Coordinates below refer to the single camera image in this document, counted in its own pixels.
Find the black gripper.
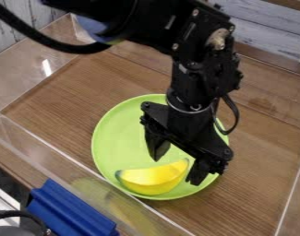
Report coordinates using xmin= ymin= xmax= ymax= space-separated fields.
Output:
xmin=140 ymin=99 xmax=232 ymax=186

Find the yellow toy banana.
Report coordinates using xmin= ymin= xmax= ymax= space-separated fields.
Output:
xmin=115 ymin=158 xmax=188 ymax=195

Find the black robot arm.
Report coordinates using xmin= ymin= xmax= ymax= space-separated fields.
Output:
xmin=0 ymin=0 xmax=243 ymax=185

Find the green round plate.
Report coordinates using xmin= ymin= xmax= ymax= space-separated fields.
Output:
xmin=91 ymin=94 xmax=228 ymax=200

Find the blue plastic clamp block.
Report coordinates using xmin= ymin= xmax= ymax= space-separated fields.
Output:
xmin=25 ymin=179 xmax=119 ymax=236

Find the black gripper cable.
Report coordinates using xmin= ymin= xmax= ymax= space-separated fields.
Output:
xmin=212 ymin=93 xmax=240 ymax=136

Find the clear acrylic enclosure wall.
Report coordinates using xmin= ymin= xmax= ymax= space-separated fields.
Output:
xmin=0 ymin=13 xmax=300 ymax=236

